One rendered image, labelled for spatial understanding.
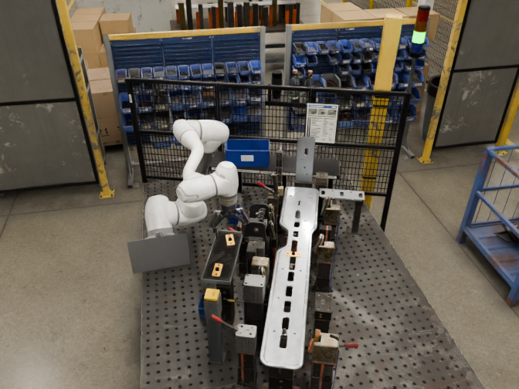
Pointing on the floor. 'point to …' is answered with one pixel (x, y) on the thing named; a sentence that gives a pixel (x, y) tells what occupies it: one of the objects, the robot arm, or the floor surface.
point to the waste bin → (429, 103)
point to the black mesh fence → (265, 125)
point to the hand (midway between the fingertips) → (229, 234)
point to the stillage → (502, 231)
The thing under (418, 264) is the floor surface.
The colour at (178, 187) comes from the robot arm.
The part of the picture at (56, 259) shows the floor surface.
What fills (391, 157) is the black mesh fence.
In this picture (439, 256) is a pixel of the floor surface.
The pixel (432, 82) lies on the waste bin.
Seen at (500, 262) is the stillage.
